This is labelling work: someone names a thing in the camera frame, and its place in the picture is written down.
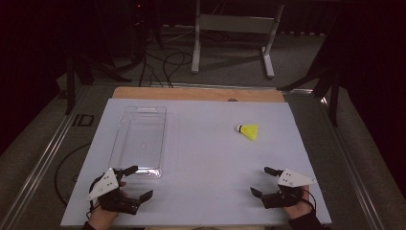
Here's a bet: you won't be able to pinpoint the black stand legs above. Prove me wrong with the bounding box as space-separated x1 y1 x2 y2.
277 32 341 128
64 57 132 116

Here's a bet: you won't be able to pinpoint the person's left hand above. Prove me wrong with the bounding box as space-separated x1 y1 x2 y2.
88 181 128 230

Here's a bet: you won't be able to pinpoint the clear plastic tray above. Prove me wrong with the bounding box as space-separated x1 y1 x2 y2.
108 104 168 179

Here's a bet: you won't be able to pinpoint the metal floor rail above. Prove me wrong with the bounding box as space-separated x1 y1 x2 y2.
0 85 91 230
319 95 388 230

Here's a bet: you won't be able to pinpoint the wooden board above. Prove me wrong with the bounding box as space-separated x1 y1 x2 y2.
112 85 285 104

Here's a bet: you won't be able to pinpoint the black looped cable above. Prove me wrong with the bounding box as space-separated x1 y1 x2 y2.
54 142 92 207

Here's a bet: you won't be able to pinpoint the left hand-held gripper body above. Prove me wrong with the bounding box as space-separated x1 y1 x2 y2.
86 167 142 216

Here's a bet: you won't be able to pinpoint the person's right hand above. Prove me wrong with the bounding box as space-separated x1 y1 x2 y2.
282 191 315 220

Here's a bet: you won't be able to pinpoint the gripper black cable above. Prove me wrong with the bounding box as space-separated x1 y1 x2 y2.
86 176 103 219
301 188 318 213

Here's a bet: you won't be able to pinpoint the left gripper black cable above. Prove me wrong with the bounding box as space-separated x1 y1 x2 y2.
86 176 103 219

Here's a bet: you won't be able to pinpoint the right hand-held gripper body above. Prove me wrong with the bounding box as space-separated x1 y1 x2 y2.
260 168 318 210

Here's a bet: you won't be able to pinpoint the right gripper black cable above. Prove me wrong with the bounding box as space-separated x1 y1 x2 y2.
301 188 318 213

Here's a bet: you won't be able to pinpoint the white metal stand frame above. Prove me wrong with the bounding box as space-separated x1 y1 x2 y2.
191 0 285 80

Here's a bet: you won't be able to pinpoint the yellow shuttlecock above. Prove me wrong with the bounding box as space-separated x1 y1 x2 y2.
235 124 259 142

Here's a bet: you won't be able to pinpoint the black floor cables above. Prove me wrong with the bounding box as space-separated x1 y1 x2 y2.
138 50 194 89

